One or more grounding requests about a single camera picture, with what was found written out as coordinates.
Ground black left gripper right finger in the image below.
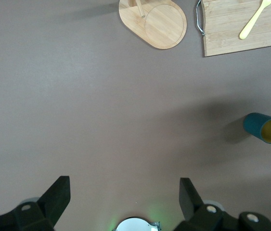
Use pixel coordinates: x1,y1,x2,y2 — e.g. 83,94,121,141
179,177,271,231

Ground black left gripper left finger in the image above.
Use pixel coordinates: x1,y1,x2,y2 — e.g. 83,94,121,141
0,176,71,231

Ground teal cup yellow inside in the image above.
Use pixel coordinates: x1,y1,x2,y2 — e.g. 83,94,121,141
243,112,271,145

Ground wooden cup rack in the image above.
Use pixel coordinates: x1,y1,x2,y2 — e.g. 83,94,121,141
118,0,188,51

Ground yellow plastic fork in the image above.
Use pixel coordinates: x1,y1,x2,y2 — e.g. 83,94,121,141
239,0,271,40

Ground bamboo cutting board metal handle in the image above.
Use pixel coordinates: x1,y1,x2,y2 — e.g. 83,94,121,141
195,0,271,58

